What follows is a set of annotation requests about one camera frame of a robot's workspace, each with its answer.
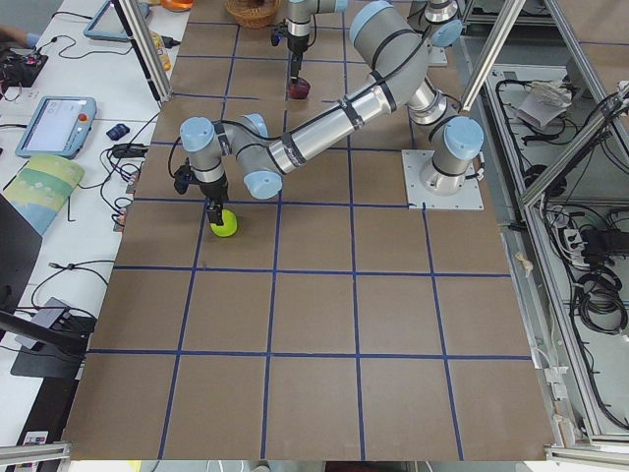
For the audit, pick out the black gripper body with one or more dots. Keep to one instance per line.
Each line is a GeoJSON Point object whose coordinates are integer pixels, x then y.
{"type": "Point", "coordinates": [296, 45]}
{"type": "Point", "coordinates": [214, 189]}

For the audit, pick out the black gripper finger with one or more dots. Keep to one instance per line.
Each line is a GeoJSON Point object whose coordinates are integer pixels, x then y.
{"type": "Point", "coordinates": [214, 214]}

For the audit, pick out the green apple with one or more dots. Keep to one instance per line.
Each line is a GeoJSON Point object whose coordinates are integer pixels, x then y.
{"type": "Point", "coordinates": [228, 227]}

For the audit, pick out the dark red apple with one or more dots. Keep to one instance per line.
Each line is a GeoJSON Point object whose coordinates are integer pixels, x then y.
{"type": "Point", "coordinates": [298, 88]}

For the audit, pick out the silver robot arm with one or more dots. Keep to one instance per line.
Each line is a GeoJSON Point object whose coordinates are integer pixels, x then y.
{"type": "Point", "coordinates": [437, 21]}
{"type": "Point", "coordinates": [398, 57]}

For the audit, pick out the woven wicker basket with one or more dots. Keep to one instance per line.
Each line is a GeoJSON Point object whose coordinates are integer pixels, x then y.
{"type": "Point", "coordinates": [253, 14]}

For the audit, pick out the person hand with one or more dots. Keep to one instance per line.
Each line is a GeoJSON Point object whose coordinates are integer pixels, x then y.
{"type": "Point", "coordinates": [12, 34]}

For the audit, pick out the black power adapter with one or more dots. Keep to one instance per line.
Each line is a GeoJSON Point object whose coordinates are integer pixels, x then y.
{"type": "Point", "coordinates": [129, 150]}

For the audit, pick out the dark blue small pouch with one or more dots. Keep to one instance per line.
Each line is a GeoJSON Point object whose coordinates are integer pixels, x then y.
{"type": "Point", "coordinates": [117, 132]}

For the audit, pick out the orange cylindrical container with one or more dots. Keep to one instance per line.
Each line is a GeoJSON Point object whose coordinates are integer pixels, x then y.
{"type": "Point", "coordinates": [177, 5]}

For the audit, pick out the yellow juice bottle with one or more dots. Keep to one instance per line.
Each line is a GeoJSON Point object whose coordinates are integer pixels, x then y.
{"type": "Point", "coordinates": [161, 51]}

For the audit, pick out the black allen key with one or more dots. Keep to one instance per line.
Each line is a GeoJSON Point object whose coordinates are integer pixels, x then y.
{"type": "Point", "coordinates": [70, 219]}

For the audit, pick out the near blue teach pendant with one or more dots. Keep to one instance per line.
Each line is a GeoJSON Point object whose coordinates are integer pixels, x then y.
{"type": "Point", "coordinates": [59, 126]}

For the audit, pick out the blue teach pendant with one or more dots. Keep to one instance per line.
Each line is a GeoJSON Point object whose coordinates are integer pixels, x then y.
{"type": "Point", "coordinates": [106, 25]}
{"type": "Point", "coordinates": [59, 126]}

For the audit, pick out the green patterned rolled tube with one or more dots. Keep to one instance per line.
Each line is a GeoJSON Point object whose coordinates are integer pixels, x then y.
{"type": "Point", "coordinates": [41, 188]}

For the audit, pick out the grey usb hub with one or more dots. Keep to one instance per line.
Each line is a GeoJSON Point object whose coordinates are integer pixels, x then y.
{"type": "Point", "coordinates": [50, 313]}

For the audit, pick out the far blue teach pendant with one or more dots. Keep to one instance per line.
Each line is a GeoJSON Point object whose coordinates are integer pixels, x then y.
{"type": "Point", "coordinates": [106, 25]}

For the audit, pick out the black monitor stand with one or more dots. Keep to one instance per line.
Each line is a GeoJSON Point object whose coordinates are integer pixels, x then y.
{"type": "Point", "coordinates": [55, 352]}

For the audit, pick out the white power strip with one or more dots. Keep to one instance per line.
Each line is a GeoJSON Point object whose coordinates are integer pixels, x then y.
{"type": "Point", "coordinates": [574, 247]}

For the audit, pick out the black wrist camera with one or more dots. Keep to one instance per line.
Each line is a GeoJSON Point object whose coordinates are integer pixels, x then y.
{"type": "Point", "coordinates": [182, 179]}

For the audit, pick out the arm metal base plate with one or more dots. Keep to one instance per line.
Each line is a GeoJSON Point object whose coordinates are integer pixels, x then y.
{"type": "Point", "coordinates": [427, 189]}
{"type": "Point", "coordinates": [437, 54]}

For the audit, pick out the aluminium frame post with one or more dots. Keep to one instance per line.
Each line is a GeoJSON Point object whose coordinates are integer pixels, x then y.
{"type": "Point", "coordinates": [137, 31]}

